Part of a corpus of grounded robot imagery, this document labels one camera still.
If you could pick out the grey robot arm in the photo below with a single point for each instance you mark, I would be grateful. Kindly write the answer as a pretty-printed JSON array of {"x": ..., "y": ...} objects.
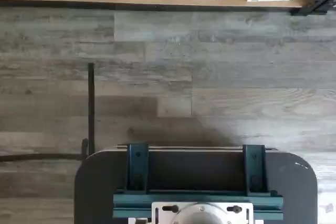
[{"x": 200, "y": 216}]

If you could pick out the teal metal crossbeam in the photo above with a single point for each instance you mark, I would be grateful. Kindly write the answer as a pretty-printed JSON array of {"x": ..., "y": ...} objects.
[{"x": 131, "y": 204}]

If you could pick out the silver mounting plate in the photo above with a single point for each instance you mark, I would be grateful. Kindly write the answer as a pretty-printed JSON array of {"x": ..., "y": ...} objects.
[{"x": 160, "y": 217}]

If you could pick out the teal metal bracket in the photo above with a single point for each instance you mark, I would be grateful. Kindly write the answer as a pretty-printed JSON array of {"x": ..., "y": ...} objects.
[
  {"x": 254, "y": 169},
  {"x": 137, "y": 166}
]

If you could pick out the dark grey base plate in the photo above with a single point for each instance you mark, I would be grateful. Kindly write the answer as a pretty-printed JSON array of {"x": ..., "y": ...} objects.
[{"x": 288, "y": 182}]

